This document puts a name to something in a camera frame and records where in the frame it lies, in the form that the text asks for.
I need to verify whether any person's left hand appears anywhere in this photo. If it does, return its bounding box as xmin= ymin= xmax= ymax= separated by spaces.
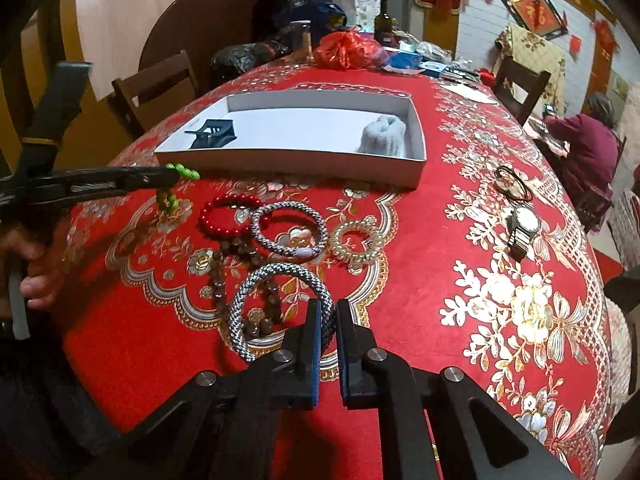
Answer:
xmin=0 ymin=230 xmax=67 ymax=311

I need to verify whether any dark wine bottle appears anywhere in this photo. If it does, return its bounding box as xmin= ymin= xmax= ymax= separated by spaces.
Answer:
xmin=375 ymin=0 xmax=398 ymax=43

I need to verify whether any clear spiral hair tie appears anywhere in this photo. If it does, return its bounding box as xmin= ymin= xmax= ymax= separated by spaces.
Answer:
xmin=330 ymin=216 xmax=386 ymax=263

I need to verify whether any red knot wall decoration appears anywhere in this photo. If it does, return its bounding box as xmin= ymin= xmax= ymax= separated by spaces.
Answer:
xmin=592 ymin=17 xmax=621 ymax=61

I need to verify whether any dark wooden chair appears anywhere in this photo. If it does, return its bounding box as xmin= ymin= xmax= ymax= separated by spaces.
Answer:
xmin=111 ymin=50 xmax=201 ymax=141
xmin=492 ymin=55 xmax=551 ymax=126

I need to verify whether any floral cloth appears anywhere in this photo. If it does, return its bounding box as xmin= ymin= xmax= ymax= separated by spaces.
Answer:
xmin=495 ymin=22 xmax=568 ymax=116

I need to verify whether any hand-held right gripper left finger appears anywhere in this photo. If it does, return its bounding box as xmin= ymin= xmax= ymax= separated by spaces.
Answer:
xmin=75 ymin=300 xmax=321 ymax=480

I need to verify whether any white paper sheet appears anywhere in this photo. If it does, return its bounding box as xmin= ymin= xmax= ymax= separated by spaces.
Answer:
xmin=442 ymin=82 xmax=496 ymax=106

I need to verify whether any round wooden table top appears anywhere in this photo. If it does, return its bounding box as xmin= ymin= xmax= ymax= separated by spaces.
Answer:
xmin=137 ymin=0 xmax=263 ymax=86

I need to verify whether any clear plastic bag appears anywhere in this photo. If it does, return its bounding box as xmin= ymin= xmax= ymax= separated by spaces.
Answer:
xmin=415 ymin=40 xmax=453 ymax=63

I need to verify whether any blue bag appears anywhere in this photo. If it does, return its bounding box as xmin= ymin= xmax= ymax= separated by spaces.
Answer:
xmin=287 ymin=2 xmax=348 ymax=36

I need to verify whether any silver wristwatch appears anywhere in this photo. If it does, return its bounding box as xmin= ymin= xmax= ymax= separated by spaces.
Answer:
xmin=506 ymin=205 xmax=542 ymax=261

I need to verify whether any green bead bracelet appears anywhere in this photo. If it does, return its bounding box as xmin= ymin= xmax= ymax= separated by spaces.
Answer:
xmin=156 ymin=162 xmax=201 ymax=212

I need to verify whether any white fluffy scrunchie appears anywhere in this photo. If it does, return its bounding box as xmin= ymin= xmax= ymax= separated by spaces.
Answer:
xmin=359 ymin=114 xmax=407 ymax=158

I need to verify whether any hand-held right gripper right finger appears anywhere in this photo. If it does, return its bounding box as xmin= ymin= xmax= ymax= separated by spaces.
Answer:
xmin=335 ymin=299 xmax=576 ymax=480

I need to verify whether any blue tissue box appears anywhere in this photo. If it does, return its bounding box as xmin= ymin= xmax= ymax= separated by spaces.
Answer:
xmin=385 ymin=42 xmax=426 ymax=73

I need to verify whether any silver braided bracelet purple bead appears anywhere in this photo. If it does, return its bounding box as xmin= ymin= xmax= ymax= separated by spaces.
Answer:
xmin=250 ymin=201 xmax=328 ymax=262

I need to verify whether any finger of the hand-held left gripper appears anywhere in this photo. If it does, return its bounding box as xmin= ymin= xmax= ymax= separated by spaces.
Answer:
xmin=65 ymin=166 xmax=182 ymax=200

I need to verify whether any black hair tie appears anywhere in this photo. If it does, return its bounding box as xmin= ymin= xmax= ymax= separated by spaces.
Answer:
xmin=504 ymin=174 xmax=534 ymax=204
xmin=495 ymin=165 xmax=522 ymax=194

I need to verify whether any red floral tablecloth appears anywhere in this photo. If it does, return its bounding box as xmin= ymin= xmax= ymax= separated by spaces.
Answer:
xmin=50 ymin=62 xmax=633 ymax=480

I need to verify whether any black hair claw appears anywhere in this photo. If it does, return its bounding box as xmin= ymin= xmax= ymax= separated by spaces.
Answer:
xmin=185 ymin=119 xmax=236 ymax=150

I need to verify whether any red bead bracelet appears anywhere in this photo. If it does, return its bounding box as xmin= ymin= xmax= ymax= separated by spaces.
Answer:
xmin=199 ymin=194 xmax=263 ymax=237

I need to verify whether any glass jar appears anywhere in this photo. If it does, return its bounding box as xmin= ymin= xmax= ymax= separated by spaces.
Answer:
xmin=290 ymin=20 xmax=315 ymax=63

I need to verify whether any white cardboard box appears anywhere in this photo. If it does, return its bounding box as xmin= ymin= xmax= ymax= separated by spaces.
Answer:
xmin=154 ymin=91 xmax=427 ymax=190

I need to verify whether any red plastic bag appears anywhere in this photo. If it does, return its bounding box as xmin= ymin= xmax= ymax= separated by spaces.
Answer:
xmin=312 ymin=31 xmax=386 ymax=71

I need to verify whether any framed red wall picture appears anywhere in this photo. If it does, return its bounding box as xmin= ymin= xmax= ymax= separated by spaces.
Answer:
xmin=500 ymin=0 xmax=571 ymax=41

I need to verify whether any grey braided bracelet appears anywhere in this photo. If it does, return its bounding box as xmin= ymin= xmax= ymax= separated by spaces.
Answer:
xmin=227 ymin=262 xmax=337 ymax=365

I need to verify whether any white gift bag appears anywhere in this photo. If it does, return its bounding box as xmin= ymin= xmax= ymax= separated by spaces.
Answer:
xmin=331 ymin=0 xmax=383 ymax=28

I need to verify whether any brown wooden bead bracelet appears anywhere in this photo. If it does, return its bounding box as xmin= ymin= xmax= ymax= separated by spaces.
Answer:
xmin=210 ymin=237 xmax=286 ymax=341

